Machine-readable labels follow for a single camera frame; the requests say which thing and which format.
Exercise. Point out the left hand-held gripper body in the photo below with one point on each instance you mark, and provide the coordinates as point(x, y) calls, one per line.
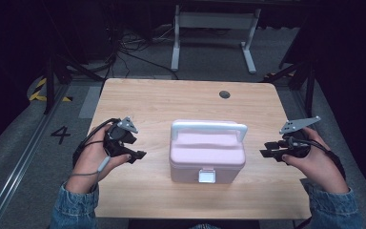
point(117, 140)

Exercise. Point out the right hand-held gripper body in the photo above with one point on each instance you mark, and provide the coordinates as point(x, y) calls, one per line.
point(297, 146)

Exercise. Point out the person's right hand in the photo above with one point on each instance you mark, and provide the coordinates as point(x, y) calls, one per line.
point(321, 168)

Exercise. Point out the person's left hand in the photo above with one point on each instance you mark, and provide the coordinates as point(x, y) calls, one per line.
point(89, 162)

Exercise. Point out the grey floor tape patch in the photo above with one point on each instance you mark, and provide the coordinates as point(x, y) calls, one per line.
point(90, 102)

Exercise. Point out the black tripod stand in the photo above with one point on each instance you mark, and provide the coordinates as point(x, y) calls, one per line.
point(308, 82)
point(51, 79)

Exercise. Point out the dark round table grommet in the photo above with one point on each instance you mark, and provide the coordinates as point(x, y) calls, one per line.
point(224, 94)

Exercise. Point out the yellow black floor tape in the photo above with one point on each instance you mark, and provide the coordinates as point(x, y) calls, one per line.
point(37, 92)

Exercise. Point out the metal floor rail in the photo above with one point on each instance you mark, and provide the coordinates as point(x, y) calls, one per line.
point(19, 165)

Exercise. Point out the white metal desk frame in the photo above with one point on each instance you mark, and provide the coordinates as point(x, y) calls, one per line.
point(214, 20)

